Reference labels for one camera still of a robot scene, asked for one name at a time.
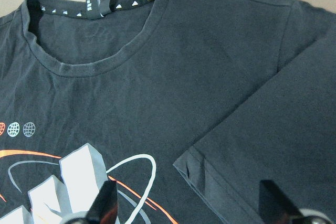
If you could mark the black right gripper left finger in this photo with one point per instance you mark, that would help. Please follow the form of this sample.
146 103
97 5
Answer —
105 206

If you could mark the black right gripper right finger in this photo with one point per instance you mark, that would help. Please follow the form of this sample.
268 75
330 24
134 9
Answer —
274 204

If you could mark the black graphic t-shirt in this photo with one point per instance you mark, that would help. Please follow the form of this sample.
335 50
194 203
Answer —
186 104

